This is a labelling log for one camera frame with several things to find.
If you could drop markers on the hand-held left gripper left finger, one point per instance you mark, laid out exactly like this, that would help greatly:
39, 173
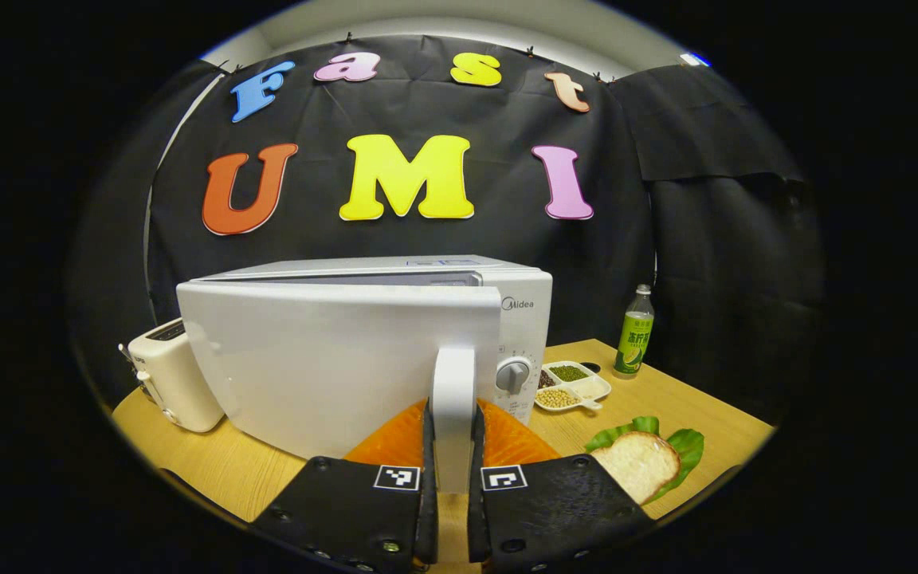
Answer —
429, 518

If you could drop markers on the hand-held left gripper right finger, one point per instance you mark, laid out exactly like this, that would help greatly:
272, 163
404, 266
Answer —
475, 518

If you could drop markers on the toast bread slice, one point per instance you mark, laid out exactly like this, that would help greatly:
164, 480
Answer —
636, 466

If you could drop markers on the white microwave oven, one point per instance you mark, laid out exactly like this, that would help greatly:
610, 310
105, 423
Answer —
331, 359

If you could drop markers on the pile of yellow soybeans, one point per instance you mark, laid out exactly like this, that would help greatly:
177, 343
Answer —
556, 398

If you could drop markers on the pile of green mung beans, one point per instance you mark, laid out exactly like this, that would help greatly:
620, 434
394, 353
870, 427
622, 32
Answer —
568, 372

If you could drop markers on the white divided dish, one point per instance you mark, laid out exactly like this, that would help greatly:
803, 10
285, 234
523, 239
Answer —
596, 391

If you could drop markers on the green label drink bottle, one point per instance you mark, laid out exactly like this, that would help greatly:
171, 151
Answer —
634, 339

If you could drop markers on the black backdrop cloth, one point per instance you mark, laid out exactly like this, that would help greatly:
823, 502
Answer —
507, 239

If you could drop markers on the white toaster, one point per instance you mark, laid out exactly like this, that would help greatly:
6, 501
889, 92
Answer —
176, 375

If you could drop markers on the small ceiling light panel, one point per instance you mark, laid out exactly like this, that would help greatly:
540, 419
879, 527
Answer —
695, 59

